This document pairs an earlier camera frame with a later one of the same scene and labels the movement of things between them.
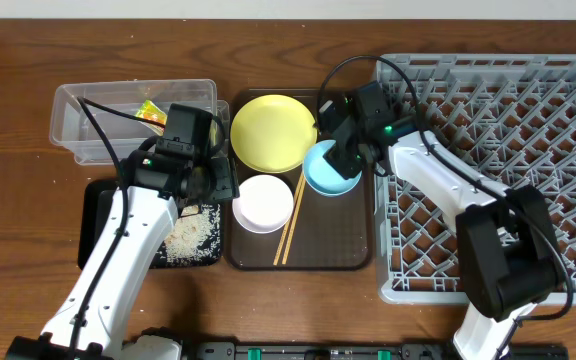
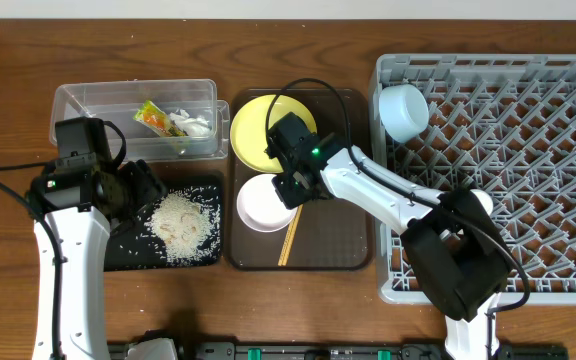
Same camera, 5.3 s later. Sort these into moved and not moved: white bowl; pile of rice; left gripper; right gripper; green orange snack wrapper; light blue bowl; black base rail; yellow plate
Moved: left gripper; light blue bowl; right gripper
Not moved: white bowl; black base rail; yellow plate; green orange snack wrapper; pile of rice
